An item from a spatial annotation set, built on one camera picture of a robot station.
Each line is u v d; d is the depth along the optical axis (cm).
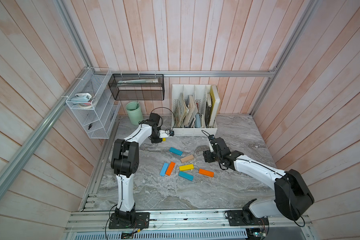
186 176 88
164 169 91
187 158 96
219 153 67
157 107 84
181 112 98
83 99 69
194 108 99
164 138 100
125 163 55
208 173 90
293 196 43
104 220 76
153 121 81
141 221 73
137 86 102
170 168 91
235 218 73
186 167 93
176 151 98
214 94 97
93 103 71
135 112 107
